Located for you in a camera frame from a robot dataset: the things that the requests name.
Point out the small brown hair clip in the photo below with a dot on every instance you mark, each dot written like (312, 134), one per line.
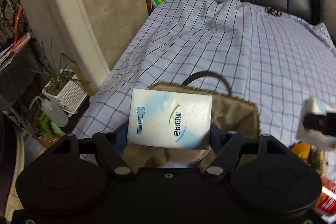
(274, 12)

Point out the white blue tissue pack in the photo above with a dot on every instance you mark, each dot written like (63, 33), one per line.
(169, 119)

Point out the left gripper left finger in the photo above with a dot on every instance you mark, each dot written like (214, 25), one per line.
(121, 138)

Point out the red biscuit tin can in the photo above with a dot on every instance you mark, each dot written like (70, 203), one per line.
(326, 202)

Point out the yellow plush toy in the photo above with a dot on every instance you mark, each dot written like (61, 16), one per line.
(302, 150)

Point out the dark side table with books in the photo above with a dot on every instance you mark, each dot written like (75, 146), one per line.
(18, 66)

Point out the clear squeeze bottle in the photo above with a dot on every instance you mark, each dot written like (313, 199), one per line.
(52, 110)

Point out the grey pillow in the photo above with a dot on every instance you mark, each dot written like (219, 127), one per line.
(328, 16)

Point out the white pot with plant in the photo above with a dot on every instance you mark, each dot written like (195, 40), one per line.
(64, 86)

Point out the woven basket with floral liner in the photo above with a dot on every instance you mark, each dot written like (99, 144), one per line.
(229, 113)

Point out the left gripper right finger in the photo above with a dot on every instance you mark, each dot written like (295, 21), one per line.
(217, 138)

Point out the white tissue packet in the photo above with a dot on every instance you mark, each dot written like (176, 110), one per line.
(316, 138)

